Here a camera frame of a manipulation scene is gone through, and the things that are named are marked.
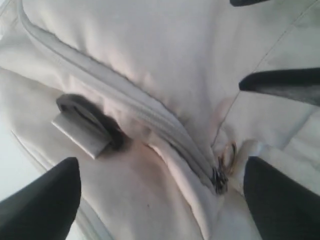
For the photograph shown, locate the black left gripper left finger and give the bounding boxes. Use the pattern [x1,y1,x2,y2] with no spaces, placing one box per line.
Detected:
[0,157,81,240]

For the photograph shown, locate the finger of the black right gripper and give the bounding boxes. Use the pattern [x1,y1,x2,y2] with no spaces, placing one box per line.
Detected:
[229,0,255,7]
[238,69,320,106]

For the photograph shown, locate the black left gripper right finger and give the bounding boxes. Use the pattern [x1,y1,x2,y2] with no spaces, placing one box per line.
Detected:
[243,156,320,240]

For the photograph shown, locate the beige fabric duffel bag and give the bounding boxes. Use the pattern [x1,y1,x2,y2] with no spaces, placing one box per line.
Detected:
[0,0,320,240]

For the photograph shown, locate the black left strap D-ring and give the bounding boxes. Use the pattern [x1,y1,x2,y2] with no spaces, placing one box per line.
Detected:
[55,93,126,152]

